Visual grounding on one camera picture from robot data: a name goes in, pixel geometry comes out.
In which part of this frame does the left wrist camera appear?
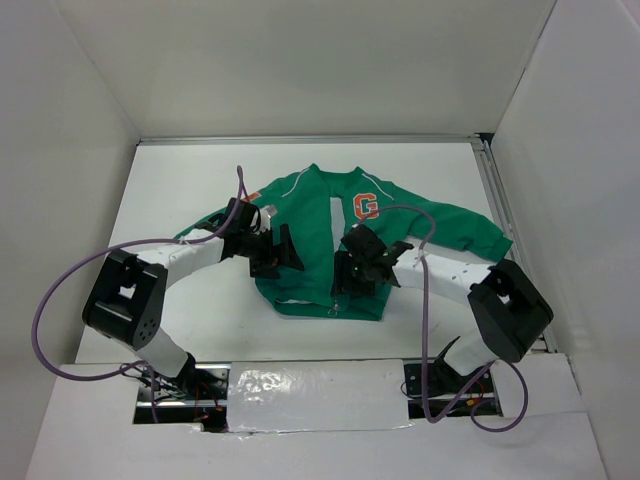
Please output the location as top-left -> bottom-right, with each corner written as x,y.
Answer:
257,205 -> 278,233

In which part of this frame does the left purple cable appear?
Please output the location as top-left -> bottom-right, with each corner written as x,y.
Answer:
30,165 -> 249,424

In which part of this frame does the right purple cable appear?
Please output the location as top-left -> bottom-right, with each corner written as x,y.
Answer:
359,204 -> 530,434

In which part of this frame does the purple cable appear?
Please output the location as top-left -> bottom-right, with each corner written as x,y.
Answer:
359,204 -> 530,434
30,165 -> 249,424

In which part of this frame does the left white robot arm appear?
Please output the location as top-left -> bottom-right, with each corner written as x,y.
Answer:
82,199 -> 304,399

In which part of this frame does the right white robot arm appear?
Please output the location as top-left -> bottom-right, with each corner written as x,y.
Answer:
334,225 -> 554,396

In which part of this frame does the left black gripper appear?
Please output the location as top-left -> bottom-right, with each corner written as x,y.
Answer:
238,223 -> 304,280

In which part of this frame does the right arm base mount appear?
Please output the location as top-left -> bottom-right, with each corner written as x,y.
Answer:
400,337 -> 499,419

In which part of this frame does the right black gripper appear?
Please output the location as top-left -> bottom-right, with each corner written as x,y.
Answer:
331,249 -> 377,298

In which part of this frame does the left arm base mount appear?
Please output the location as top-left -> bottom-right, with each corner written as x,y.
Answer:
124,364 -> 230,431

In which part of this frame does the white taped cover plate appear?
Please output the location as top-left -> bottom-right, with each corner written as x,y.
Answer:
227,359 -> 411,433

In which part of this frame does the aluminium frame rail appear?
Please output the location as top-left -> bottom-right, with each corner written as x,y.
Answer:
472,132 -> 559,354

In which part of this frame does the green jacket with white lining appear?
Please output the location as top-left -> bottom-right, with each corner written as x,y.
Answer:
173,162 -> 515,321

